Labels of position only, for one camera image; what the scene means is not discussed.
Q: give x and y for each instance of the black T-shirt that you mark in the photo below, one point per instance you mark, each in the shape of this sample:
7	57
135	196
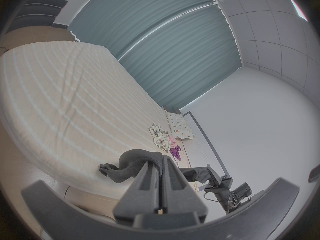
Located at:
135	159

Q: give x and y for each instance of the dark grey chest of drawers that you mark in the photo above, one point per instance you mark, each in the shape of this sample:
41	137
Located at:
37	11

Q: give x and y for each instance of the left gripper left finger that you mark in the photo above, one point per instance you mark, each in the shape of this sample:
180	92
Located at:
140	194

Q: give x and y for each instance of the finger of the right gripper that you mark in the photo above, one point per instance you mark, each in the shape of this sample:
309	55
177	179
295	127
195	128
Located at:
215	179

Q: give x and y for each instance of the grey bedside table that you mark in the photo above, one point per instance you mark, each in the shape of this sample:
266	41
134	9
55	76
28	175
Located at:
172	109

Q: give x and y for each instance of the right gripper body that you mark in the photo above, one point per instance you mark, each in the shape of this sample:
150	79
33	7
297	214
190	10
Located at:
223	182

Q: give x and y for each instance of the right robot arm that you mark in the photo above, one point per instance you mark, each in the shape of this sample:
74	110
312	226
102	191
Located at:
241	190

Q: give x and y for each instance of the bed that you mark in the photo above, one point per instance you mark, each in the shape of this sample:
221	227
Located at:
62	89

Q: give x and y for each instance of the white printed pillow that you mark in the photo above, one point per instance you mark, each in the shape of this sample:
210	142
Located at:
180	126

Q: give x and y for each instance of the blue-green curtain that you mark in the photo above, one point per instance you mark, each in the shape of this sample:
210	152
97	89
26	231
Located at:
130	11
190	59

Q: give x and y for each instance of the white printed pyjama garment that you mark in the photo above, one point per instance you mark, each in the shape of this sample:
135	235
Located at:
160	136

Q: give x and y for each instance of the pink garment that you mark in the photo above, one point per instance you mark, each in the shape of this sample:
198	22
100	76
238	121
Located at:
173	141

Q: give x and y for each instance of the purple garment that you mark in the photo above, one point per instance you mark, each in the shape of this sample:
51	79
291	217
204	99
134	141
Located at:
175	152

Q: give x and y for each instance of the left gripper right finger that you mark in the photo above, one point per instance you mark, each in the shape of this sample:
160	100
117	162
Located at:
180	194

